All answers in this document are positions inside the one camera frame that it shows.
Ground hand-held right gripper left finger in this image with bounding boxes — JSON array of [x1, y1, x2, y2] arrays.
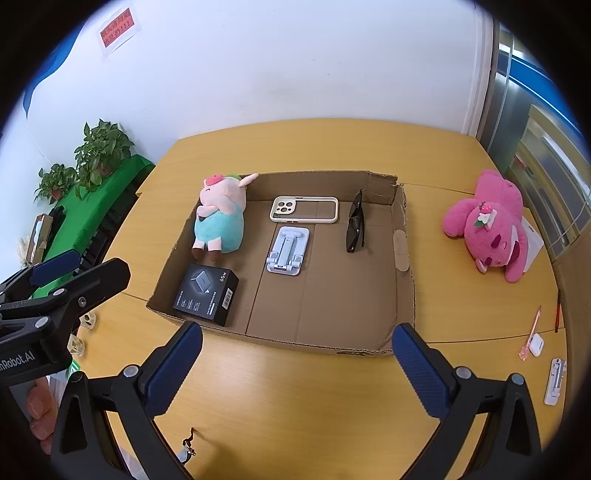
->
[[48, 320, 204, 480]]

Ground red wall sign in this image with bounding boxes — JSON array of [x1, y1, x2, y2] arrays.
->
[[97, 9, 141, 58]]

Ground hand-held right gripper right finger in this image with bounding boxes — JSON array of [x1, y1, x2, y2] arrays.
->
[[392, 323, 543, 480]]

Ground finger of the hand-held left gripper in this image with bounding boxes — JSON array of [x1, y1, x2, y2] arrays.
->
[[0, 248, 83, 303], [0, 257, 132, 333]]

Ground pink pen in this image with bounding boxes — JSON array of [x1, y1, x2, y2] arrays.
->
[[519, 305, 543, 361]]

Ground small brown cardboard box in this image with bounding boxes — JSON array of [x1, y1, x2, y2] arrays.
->
[[25, 213, 54, 264]]

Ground light blue phone stand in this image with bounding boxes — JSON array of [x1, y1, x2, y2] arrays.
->
[[266, 225, 311, 277]]

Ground pink pig plush toy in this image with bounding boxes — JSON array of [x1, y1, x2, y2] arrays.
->
[[191, 172, 259, 264]]

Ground green table cloth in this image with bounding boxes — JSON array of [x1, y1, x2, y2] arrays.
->
[[28, 154, 155, 278]]

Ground black charger box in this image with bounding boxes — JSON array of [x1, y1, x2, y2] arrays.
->
[[172, 263, 239, 328]]

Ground small potted green plant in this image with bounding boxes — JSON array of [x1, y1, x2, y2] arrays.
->
[[34, 164, 79, 204]]

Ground large potted green plant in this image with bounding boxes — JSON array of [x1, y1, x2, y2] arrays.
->
[[74, 119, 136, 200]]

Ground black sunglasses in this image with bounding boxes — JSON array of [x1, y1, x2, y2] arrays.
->
[[346, 188, 367, 254]]

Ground white flat box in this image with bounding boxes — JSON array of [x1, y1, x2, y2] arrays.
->
[[517, 205, 546, 268]]

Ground black chair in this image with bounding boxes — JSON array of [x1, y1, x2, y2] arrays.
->
[[81, 182, 139, 273]]

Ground glass door with blue stripe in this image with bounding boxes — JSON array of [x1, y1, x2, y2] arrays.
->
[[480, 18, 591, 259]]

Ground pink bear plush toy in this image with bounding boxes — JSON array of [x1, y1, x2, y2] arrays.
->
[[442, 169, 525, 283]]

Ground wooden desktop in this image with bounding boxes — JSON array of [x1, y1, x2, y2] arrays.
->
[[76, 119, 571, 480]]

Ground blue wall banner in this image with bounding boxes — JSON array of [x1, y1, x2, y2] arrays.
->
[[23, 28, 88, 112]]

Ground person's left hand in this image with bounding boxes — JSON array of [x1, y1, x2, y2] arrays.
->
[[27, 380, 60, 456]]

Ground white folded phone stand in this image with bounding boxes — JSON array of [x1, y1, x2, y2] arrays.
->
[[544, 357, 568, 406]]

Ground clear white phone case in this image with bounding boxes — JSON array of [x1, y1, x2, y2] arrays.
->
[[270, 196, 339, 224]]

